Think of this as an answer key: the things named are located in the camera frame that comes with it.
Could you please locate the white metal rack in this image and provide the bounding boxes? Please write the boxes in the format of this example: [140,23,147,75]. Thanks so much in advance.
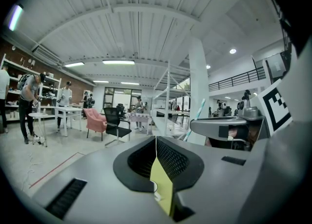
[151,59,193,139]

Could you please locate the black metal railing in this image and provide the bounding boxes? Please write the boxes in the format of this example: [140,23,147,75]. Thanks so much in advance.
[208,66,267,92]

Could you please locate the person's black shirt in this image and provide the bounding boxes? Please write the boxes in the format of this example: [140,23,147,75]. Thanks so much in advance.
[258,0,312,55]

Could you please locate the table with checkered cloth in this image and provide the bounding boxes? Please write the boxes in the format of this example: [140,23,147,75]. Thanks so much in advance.
[126,112,152,136]

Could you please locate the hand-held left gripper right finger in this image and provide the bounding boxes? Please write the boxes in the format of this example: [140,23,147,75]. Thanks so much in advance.
[156,135,269,224]

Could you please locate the white wall shelving unit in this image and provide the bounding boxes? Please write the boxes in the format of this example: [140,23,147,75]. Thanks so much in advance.
[0,53,63,122]

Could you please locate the black mesh office chair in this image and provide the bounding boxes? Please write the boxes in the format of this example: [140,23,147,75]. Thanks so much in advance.
[103,107,132,147]

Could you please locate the clear plastic cup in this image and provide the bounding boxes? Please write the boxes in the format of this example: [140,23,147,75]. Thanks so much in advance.
[153,180,162,202]

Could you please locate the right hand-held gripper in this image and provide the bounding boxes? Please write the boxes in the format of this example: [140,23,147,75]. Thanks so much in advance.
[189,79,293,143]

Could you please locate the ceiling air conditioner unit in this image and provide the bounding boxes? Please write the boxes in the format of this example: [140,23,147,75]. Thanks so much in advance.
[32,44,63,67]

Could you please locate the striped paper straw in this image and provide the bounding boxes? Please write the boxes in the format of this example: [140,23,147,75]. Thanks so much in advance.
[183,98,207,142]

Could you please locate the black framed glass doors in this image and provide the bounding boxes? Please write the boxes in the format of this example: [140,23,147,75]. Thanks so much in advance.
[103,86,142,108]

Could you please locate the yellow square table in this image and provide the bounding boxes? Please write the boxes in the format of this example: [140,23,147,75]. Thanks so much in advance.
[149,157,175,218]

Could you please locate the small round white table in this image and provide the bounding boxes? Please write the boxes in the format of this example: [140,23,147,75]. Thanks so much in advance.
[28,112,49,148]

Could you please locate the white floor cable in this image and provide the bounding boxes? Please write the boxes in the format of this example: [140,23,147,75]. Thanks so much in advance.
[22,153,38,192]

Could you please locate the pink armchair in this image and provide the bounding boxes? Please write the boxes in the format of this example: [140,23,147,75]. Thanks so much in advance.
[83,107,108,142]

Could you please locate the ceiling tube light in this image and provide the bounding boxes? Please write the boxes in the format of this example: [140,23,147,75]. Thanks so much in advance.
[102,59,136,65]
[63,61,85,68]
[8,4,24,32]

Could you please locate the black swivel office chair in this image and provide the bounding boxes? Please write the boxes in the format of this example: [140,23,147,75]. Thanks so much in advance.
[116,103,128,119]

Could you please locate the white rectangular table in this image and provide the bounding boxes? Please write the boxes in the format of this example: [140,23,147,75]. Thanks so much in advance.
[54,105,83,138]

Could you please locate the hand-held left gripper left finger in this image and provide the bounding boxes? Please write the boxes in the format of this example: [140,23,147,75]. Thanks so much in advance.
[31,135,176,224]

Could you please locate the white square pillar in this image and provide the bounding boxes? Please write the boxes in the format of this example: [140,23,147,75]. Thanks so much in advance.
[188,36,211,145]

